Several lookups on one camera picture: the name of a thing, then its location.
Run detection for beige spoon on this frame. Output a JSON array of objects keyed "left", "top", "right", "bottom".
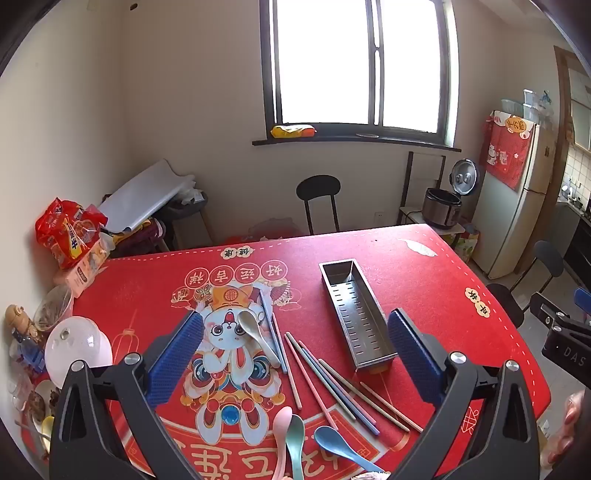
[{"left": 238, "top": 310, "right": 281, "bottom": 368}]

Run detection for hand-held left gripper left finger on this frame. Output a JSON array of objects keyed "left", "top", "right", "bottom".
[{"left": 48, "top": 312, "right": 205, "bottom": 480}]

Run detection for red printed tablecloth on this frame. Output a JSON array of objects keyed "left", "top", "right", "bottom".
[{"left": 21, "top": 224, "right": 552, "bottom": 480}]

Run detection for glass jar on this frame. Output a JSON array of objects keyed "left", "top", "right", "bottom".
[{"left": 33, "top": 285, "right": 75, "bottom": 334}]

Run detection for stainless steel utensil tray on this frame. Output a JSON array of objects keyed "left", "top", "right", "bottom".
[{"left": 318, "top": 258, "right": 399, "bottom": 374}]

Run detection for red printed fridge cover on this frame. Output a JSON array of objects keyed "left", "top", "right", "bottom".
[{"left": 479, "top": 111, "right": 539, "bottom": 191}]

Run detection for black round-back chair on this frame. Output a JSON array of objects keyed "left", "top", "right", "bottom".
[{"left": 296, "top": 175, "right": 341, "bottom": 235}]

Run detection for white dome lid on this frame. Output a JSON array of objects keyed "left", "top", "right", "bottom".
[{"left": 45, "top": 316, "right": 113, "bottom": 389}]

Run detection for pink spoon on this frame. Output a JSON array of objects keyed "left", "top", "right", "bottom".
[{"left": 272, "top": 407, "right": 295, "bottom": 472}]

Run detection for clear plastic containers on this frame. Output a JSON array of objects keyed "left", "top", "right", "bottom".
[{"left": 501, "top": 89, "right": 555, "bottom": 126}]

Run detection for silver rice cooker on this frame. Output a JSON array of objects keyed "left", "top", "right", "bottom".
[{"left": 423, "top": 159, "right": 481, "bottom": 230}]

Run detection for dark framed window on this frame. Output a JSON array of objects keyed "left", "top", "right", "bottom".
[{"left": 252, "top": 0, "right": 462, "bottom": 154}]

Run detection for dark stool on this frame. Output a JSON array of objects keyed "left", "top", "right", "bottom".
[{"left": 161, "top": 194, "right": 214, "bottom": 252}]

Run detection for person's right hand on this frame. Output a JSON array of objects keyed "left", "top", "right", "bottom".
[{"left": 538, "top": 390, "right": 591, "bottom": 469}]

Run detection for dark folding frame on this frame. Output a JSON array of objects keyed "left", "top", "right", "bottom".
[{"left": 403, "top": 151, "right": 447, "bottom": 219}]

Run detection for green spoon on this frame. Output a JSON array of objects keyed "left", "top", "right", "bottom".
[{"left": 285, "top": 414, "right": 306, "bottom": 480}]

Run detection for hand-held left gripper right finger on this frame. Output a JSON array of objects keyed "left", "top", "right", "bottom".
[{"left": 387, "top": 308, "right": 541, "bottom": 480}]

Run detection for colourful gift bag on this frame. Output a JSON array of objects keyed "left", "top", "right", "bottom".
[{"left": 455, "top": 226, "right": 481, "bottom": 265}]

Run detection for bowl with food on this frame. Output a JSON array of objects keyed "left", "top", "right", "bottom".
[{"left": 25, "top": 379, "right": 63, "bottom": 437}]

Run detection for yellow packet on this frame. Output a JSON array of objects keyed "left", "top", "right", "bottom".
[{"left": 271, "top": 124, "right": 316, "bottom": 138}]

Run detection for beige chopstick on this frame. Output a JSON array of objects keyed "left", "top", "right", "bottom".
[
  {"left": 318, "top": 358, "right": 411, "bottom": 433},
  {"left": 359, "top": 381, "right": 424, "bottom": 433}
]

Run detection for white rolled sheet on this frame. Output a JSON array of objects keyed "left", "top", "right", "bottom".
[{"left": 99, "top": 159, "right": 198, "bottom": 234}]

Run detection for white refrigerator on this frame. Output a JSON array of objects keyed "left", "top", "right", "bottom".
[{"left": 471, "top": 111, "right": 558, "bottom": 280}]

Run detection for blue spoon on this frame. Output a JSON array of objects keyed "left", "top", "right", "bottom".
[{"left": 315, "top": 425, "right": 386, "bottom": 475}]

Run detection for brown figurine bottle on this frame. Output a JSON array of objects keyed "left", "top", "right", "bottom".
[{"left": 6, "top": 304, "right": 48, "bottom": 376}]

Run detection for pile of purple bags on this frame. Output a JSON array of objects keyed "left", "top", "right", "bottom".
[{"left": 112, "top": 218, "right": 168, "bottom": 259}]

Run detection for wooden door frame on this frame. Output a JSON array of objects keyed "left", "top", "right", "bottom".
[{"left": 553, "top": 46, "right": 591, "bottom": 200}]

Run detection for blue chopstick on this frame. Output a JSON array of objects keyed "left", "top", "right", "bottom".
[
  {"left": 298, "top": 340, "right": 380, "bottom": 436},
  {"left": 259, "top": 290, "right": 282, "bottom": 366}
]

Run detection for red snack bag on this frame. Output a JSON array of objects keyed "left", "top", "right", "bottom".
[{"left": 36, "top": 198, "right": 109, "bottom": 271}]

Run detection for pink chopstick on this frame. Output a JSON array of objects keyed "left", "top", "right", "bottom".
[
  {"left": 287, "top": 332, "right": 339, "bottom": 429},
  {"left": 284, "top": 332, "right": 303, "bottom": 411}
]

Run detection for small white side table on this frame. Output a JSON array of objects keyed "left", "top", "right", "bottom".
[{"left": 399, "top": 207, "right": 465, "bottom": 237}]

